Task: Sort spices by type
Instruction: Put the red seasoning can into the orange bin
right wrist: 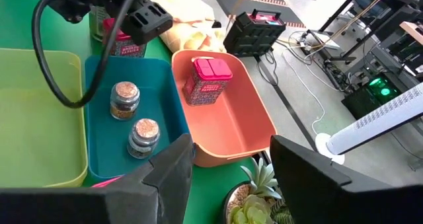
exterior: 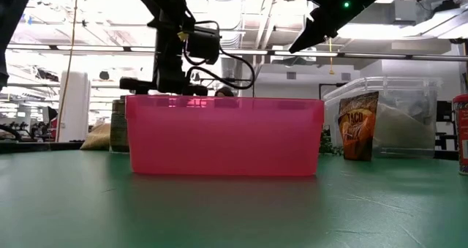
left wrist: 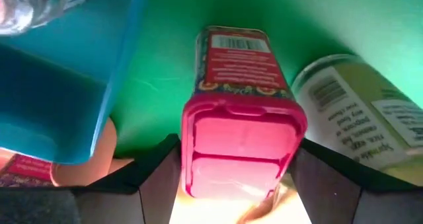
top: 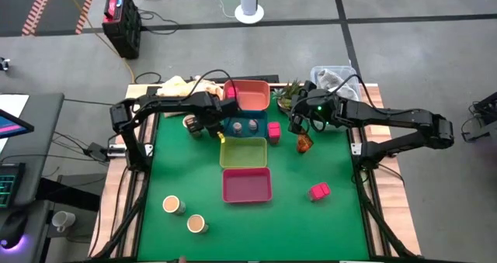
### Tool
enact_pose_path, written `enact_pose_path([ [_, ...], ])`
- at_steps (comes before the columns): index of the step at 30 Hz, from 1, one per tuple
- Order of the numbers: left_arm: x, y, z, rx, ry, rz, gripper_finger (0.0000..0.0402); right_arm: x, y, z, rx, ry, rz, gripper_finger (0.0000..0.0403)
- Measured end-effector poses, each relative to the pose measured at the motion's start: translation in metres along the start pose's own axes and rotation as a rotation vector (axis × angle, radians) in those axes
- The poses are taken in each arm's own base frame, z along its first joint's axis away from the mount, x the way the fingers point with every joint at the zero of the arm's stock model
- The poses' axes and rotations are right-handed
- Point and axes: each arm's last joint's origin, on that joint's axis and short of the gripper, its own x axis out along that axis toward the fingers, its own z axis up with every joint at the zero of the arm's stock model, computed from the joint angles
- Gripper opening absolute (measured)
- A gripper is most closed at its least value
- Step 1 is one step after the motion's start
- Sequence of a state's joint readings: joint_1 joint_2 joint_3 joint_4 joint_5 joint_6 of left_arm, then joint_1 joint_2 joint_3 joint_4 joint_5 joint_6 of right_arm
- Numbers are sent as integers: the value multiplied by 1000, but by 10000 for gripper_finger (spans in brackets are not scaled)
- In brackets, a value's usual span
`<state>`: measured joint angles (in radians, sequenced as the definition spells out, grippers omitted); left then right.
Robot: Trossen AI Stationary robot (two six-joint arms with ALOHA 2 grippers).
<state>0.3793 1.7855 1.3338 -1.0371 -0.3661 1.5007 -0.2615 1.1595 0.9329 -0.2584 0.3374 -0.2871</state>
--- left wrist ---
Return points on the green-label cylindrical spice shaker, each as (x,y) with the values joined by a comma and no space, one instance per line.
(357,118)

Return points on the blue plastic bin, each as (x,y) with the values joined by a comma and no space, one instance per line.
(49,101)

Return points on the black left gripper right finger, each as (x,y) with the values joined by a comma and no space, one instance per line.
(347,201)

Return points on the pink-lidded red spice tin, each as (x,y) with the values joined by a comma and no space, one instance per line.
(26,169)
(241,134)

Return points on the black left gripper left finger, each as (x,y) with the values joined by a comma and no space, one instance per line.
(115,204)

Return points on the cork-lidded glass spice jar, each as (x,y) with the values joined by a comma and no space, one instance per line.
(26,9)

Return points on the orange plastic bin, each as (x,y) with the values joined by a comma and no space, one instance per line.
(86,164)

